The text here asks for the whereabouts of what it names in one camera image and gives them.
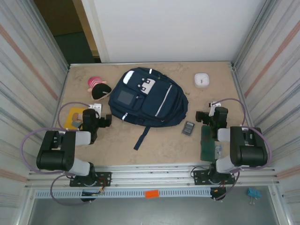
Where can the dark grey calculator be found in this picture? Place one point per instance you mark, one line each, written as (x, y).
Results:
(188, 128)

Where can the yellow cartoon book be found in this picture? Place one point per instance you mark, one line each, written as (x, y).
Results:
(70, 117)

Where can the dark green book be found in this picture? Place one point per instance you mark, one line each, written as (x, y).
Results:
(207, 145)

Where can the plush doll with black hair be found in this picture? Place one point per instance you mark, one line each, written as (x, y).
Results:
(99, 90)

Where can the navy blue backpack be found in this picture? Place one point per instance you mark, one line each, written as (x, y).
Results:
(150, 103)

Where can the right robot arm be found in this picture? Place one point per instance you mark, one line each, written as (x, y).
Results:
(248, 150)

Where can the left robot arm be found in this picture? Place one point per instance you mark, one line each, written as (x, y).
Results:
(54, 159)

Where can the white square clock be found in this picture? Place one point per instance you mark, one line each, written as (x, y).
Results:
(201, 80)

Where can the blue binder clip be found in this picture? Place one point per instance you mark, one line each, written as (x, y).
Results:
(253, 193)

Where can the orange tape tag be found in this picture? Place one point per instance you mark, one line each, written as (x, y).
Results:
(152, 194)

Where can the brown wooden door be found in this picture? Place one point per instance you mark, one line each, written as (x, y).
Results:
(58, 14)

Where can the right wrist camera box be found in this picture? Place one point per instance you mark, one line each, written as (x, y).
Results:
(212, 109)

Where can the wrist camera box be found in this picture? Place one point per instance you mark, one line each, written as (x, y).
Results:
(96, 107)
(212, 109)

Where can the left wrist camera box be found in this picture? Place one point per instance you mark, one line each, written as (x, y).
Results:
(96, 107)

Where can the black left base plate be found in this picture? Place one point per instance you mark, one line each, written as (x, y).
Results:
(105, 175)

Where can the aluminium mounting rail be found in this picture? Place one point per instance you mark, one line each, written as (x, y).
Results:
(152, 174)

